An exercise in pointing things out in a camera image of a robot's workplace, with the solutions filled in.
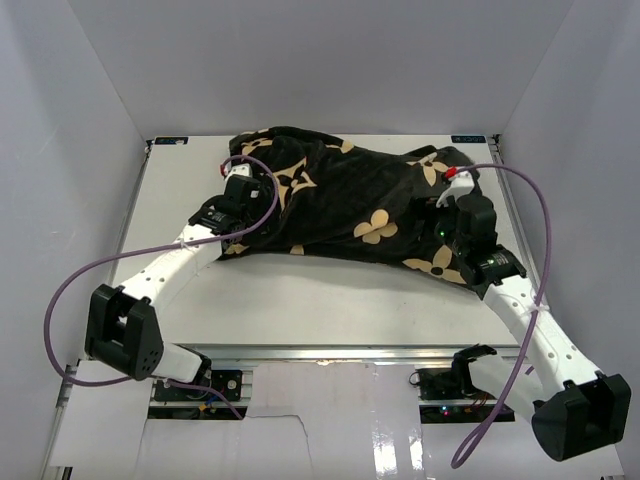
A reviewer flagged black floral pillowcase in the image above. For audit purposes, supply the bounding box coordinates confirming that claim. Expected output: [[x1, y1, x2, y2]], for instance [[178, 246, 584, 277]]
[[222, 126, 472, 285]]

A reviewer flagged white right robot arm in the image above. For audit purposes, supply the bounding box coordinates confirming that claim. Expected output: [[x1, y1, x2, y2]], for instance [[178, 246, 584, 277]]
[[414, 194, 631, 461]]

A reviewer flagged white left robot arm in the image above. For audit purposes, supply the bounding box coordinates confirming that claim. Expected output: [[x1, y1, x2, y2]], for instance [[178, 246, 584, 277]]
[[85, 165, 277, 399]]

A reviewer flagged blue right corner label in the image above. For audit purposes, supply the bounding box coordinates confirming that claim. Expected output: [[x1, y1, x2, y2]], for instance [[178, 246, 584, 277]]
[[451, 135, 487, 144]]

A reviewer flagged blue corner label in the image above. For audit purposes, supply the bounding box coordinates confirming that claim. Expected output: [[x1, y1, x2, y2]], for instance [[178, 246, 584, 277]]
[[153, 136, 189, 146], [451, 135, 487, 144]]

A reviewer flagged blue left corner label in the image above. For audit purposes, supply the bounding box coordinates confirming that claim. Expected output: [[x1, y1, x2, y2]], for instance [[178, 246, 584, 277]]
[[153, 136, 189, 146]]

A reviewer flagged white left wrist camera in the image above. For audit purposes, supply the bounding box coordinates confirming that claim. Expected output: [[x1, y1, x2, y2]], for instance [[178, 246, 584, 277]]
[[220, 163, 253, 181]]

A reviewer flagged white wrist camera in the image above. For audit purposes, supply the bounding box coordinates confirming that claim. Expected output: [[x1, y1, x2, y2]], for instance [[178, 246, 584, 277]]
[[436, 167, 477, 208], [220, 163, 253, 181]]

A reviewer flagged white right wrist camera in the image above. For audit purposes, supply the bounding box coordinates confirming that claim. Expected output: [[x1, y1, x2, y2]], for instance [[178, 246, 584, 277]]
[[436, 167, 477, 208]]

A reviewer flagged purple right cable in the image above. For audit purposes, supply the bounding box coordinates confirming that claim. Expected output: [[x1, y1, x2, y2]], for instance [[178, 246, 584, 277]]
[[450, 163, 553, 470]]

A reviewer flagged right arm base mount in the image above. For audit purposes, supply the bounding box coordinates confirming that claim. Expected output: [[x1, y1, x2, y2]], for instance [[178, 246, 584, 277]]
[[408, 345, 497, 425]]

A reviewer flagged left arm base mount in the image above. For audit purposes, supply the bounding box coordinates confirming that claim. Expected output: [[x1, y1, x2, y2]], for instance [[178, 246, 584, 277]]
[[148, 369, 248, 421]]

